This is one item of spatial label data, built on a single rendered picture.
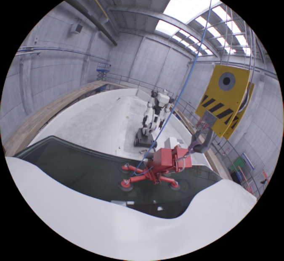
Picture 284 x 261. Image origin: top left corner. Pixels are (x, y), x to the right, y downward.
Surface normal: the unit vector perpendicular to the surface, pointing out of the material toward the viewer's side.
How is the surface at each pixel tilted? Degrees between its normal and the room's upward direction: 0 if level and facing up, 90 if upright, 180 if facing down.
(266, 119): 90
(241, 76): 90
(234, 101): 90
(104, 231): 21
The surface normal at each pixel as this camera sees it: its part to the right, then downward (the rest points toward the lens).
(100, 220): 0.25, -0.96
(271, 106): -0.95, -0.25
